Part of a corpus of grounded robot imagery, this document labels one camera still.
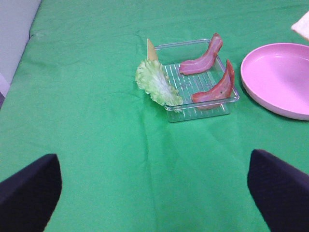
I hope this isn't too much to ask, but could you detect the green table cloth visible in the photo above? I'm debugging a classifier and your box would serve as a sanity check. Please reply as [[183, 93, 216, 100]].
[[0, 0, 309, 232]]

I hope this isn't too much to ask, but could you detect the green lettuce leaf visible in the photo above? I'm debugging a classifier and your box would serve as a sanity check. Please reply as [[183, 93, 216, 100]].
[[135, 59, 183, 106]]

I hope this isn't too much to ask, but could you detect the yellow cheese slice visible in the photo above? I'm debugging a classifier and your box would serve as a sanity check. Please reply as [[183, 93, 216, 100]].
[[147, 38, 158, 60]]

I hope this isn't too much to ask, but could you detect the bacon strip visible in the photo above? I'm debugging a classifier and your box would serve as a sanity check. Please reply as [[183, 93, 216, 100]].
[[179, 33, 223, 75], [191, 59, 235, 103]]

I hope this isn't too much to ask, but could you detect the clear left ingredient tray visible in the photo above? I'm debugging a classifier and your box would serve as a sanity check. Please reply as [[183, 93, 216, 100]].
[[154, 39, 239, 122]]

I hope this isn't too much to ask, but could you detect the bread slice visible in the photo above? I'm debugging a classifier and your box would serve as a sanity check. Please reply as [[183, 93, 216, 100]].
[[291, 12, 309, 41]]

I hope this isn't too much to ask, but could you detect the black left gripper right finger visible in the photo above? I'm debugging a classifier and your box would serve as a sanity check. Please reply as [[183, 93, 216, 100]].
[[247, 149, 309, 232]]

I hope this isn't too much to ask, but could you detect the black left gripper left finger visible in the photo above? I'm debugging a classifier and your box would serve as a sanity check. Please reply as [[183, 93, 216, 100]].
[[0, 154, 62, 232]]

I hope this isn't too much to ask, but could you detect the pink round plate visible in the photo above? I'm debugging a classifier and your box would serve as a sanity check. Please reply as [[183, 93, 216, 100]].
[[240, 43, 309, 121]]

